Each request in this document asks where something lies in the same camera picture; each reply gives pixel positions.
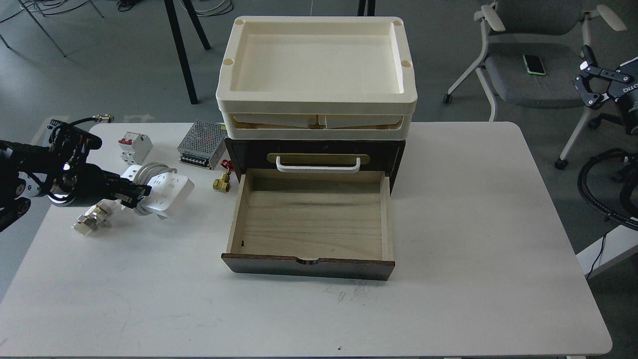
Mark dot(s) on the cream plastic tray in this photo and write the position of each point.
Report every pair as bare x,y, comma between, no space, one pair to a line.
317,78

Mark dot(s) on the metal power supply unit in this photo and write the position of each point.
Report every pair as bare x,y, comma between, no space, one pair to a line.
203,145

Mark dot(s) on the grey office chair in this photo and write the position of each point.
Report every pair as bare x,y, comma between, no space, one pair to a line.
500,67

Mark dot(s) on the beige metal pipe fitting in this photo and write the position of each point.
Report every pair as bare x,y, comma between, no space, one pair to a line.
95,217

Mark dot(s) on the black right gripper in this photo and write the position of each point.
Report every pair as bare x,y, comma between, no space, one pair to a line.
597,85

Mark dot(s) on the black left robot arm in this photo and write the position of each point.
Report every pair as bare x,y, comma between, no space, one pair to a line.
60,172

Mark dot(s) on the green smartphone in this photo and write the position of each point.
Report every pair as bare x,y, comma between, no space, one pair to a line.
533,65

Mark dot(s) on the brass valve red handle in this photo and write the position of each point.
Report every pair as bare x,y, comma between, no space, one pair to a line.
222,184

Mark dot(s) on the white circuit breaker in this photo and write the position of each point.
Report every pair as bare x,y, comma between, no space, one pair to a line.
135,147

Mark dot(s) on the white power strip with cable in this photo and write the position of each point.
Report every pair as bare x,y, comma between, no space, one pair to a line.
169,190

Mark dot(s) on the open wooden drawer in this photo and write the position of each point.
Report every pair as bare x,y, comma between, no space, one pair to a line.
316,225

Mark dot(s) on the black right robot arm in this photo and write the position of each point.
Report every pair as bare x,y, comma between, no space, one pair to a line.
627,176

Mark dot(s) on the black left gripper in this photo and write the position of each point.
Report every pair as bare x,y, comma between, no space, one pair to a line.
89,184

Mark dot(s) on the white drawer handle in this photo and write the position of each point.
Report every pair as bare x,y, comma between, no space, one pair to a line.
318,169

